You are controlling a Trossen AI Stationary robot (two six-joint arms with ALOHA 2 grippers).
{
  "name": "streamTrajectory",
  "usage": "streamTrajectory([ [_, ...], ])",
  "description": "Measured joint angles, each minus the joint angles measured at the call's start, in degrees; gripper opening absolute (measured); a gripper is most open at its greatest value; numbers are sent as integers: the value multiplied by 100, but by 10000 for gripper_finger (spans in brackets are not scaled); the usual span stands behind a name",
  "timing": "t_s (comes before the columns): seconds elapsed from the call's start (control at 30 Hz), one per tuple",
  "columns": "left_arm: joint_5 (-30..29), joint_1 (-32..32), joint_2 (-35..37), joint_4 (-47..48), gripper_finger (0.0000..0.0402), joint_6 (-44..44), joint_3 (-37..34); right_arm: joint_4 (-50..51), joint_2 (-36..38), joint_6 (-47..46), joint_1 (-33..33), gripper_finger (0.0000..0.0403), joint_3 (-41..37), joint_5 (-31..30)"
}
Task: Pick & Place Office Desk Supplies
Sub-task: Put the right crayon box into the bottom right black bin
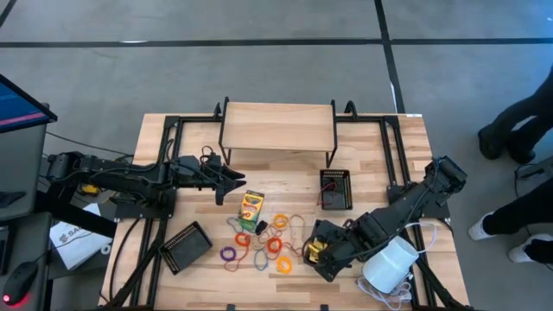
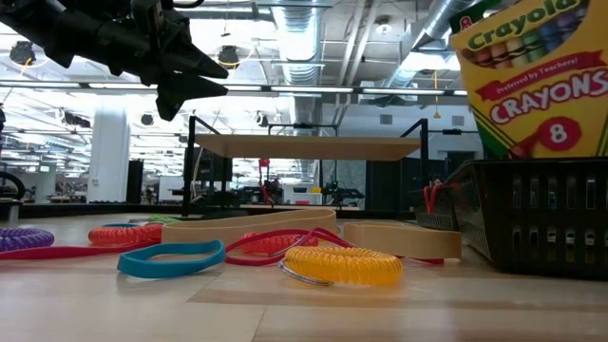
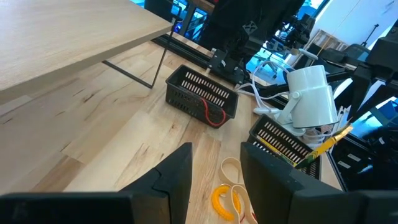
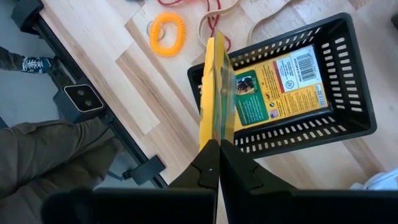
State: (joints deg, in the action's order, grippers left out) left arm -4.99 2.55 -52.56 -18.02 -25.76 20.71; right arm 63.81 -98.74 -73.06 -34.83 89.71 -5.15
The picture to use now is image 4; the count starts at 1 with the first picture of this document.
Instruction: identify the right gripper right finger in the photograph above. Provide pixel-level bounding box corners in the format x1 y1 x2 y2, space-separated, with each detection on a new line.
219 139 398 224

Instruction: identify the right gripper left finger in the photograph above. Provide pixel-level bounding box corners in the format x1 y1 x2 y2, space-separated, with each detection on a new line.
41 139 221 224

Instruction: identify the yellow Crayola crayon box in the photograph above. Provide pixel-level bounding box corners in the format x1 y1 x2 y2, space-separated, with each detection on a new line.
198 29 238 152
232 44 330 132

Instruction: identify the black slotted plastic basket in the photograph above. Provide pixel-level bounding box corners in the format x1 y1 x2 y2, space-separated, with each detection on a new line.
187 12 378 160

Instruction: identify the wide tan rubber band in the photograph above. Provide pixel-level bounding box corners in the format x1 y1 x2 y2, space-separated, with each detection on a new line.
197 0 294 47

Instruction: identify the thin red rubber band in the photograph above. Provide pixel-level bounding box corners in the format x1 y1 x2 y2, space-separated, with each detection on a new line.
156 0 233 52

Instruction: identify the person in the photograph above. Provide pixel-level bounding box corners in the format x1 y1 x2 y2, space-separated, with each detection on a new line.
0 45 126 224

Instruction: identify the table-level camera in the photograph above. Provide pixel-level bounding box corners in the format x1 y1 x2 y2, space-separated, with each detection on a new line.
52 83 106 124

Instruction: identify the yellow coil wrist keychain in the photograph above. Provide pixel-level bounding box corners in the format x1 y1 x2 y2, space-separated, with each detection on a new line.
146 11 187 58

